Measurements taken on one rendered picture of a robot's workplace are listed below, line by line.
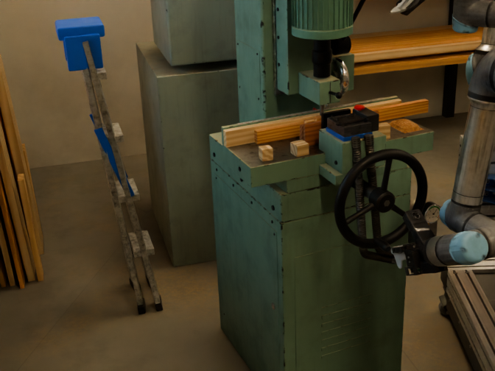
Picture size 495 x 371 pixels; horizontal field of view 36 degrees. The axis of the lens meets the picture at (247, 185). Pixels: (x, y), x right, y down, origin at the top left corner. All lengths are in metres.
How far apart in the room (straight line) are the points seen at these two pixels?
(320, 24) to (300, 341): 0.97
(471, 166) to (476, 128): 0.09
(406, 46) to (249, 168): 2.60
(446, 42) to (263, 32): 2.43
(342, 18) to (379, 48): 2.32
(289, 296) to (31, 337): 1.19
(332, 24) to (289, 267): 0.71
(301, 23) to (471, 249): 0.80
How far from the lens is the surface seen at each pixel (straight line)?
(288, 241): 2.20
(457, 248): 1.79
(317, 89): 2.23
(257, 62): 2.40
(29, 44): 4.49
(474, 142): 1.89
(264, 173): 2.08
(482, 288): 2.89
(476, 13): 2.32
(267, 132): 2.22
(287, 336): 2.37
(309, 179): 2.15
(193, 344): 2.91
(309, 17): 2.15
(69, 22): 2.79
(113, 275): 3.41
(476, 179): 1.91
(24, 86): 4.55
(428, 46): 4.60
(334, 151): 2.10
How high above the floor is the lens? 1.69
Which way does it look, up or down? 24 degrees down
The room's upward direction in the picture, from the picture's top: 2 degrees counter-clockwise
